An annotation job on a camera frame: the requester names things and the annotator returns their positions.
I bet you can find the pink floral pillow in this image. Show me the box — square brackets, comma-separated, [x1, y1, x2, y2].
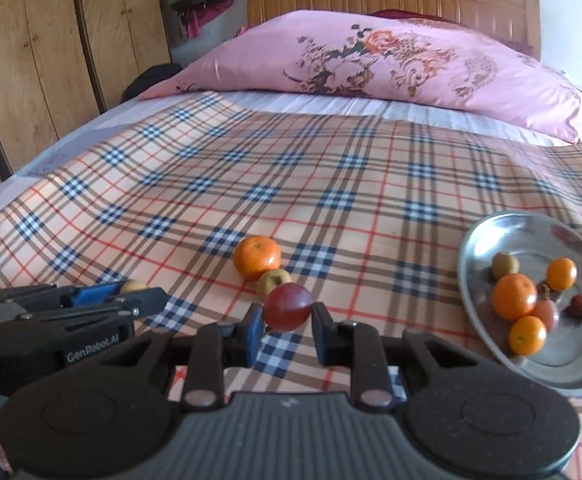
[138, 9, 582, 163]

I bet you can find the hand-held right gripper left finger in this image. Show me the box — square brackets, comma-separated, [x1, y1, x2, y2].
[116, 304, 267, 409]

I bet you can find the white striped bed sheet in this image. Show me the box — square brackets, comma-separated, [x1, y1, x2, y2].
[0, 90, 572, 221]

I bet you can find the small orange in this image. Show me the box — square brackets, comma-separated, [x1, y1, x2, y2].
[546, 257, 578, 292]

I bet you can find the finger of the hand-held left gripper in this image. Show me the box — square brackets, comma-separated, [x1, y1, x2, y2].
[104, 287, 168, 318]
[60, 282, 137, 309]

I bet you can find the round orange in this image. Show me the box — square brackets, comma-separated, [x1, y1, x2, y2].
[509, 315, 548, 357]
[492, 273, 538, 322]

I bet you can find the black bag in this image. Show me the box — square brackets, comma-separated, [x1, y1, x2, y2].
[121, 63, 184, 102]

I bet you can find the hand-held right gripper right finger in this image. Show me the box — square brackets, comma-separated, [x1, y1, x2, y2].
[311, 302, 452, 409]

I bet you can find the round metal plate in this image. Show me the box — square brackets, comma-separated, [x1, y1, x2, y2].
[457, 211, 582, 395]

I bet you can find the large orange mandarin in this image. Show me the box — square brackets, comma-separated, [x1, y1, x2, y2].
[233, 235, 282, 281]

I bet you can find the plaid bed sheet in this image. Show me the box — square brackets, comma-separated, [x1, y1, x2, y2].
[0, 91, 582, 480]

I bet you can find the wooden wardrobe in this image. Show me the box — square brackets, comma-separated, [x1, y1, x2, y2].
[0, 0, 172, 206]

